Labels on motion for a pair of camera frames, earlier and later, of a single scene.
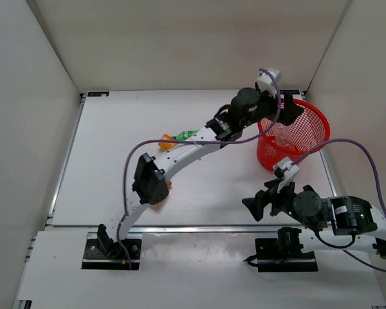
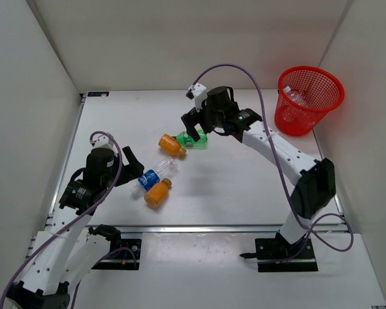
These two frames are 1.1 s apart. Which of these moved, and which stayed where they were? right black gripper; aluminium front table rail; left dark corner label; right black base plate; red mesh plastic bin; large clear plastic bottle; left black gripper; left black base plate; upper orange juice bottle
Moved: large clear plastic bottle; red mesh plastic bin; left black gripper; right black gripper
Stayed: aluminium front table rail; left black base plate; upper orange juice bottle; left dark corner label; right black base plate
